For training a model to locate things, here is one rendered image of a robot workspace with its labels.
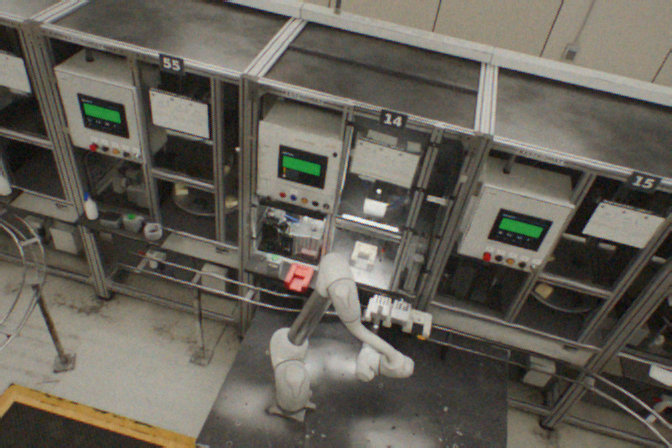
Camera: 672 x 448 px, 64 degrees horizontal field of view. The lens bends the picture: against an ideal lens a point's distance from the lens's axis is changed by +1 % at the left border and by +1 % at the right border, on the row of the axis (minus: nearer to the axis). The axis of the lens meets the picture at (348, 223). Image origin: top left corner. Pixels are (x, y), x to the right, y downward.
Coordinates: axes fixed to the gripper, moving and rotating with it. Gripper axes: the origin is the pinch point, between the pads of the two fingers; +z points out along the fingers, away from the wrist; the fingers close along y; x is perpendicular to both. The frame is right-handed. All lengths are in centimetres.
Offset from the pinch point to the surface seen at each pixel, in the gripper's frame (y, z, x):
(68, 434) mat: -85, -79, 157
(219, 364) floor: -90, -8, 95
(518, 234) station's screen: 67, 18, -55
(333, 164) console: 78, 20, 41
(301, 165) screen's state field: 75, 18, 56
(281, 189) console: 55, 20, 66
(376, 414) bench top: -21, -47, -12
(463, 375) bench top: -23, -8, -55
